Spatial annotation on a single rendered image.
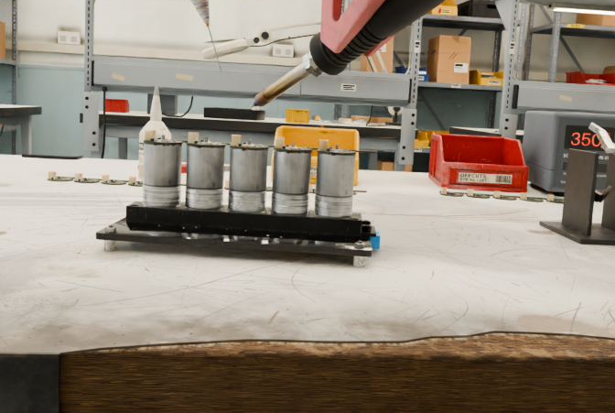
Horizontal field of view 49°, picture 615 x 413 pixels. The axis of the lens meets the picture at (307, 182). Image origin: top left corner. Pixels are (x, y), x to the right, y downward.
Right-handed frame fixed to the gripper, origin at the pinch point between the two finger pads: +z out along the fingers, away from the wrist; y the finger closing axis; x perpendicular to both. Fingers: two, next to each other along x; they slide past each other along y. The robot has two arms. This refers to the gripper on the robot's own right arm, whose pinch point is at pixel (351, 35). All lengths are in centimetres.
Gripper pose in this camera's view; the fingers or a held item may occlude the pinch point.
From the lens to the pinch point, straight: 35.9
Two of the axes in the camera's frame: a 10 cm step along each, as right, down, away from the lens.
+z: -3.8, 7.9, 4.8
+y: -7.5, 0.4, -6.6
